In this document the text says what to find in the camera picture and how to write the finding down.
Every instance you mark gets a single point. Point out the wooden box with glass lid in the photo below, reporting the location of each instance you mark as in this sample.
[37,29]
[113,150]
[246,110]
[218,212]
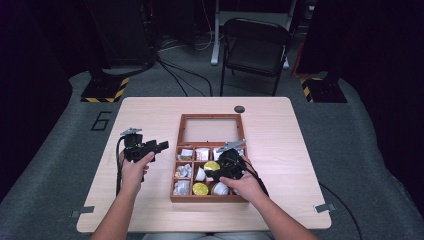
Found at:
[206,199]

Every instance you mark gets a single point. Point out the person's left hand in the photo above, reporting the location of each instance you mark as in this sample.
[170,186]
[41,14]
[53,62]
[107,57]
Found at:
[133,176]

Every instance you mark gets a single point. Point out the gold lid capsule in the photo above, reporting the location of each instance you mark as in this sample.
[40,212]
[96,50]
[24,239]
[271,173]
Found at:
[211,165]
[200,189]

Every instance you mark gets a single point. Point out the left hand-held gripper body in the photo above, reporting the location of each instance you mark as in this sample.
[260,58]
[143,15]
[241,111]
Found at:
[135,148]

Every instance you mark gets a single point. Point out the person's right hand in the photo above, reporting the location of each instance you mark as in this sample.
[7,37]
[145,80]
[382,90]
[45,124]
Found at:
[248,186]

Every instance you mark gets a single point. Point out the white capsule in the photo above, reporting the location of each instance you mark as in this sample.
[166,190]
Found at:
[200,174]
[220,189]

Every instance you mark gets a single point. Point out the red and white packet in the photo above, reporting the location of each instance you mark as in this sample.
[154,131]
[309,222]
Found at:
[202,154]

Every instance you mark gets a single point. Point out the grey tape strip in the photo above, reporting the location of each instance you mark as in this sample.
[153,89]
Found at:
[326,208]
[83,211]

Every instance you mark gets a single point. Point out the black table grommet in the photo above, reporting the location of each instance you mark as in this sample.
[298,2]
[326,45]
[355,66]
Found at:
[239,109]

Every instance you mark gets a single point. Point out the black stand base striped edge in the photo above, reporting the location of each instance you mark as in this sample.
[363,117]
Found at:
[103,88]
[325,91]

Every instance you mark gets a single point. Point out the black folding chair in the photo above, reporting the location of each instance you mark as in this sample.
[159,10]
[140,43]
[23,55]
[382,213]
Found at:
[255,50]

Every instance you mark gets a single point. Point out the person's light trousers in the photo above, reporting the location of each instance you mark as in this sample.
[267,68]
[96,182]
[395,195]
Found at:
[206,236]

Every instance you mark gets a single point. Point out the black equipment rack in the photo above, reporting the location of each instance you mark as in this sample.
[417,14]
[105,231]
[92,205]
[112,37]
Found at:
[123,33]

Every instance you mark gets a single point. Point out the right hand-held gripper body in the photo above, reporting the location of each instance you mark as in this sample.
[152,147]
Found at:
[231,165]

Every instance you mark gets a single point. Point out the silver foil packet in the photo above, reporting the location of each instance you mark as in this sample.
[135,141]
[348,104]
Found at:
[240,152]
[181,187]
[183,171]
[186,154]

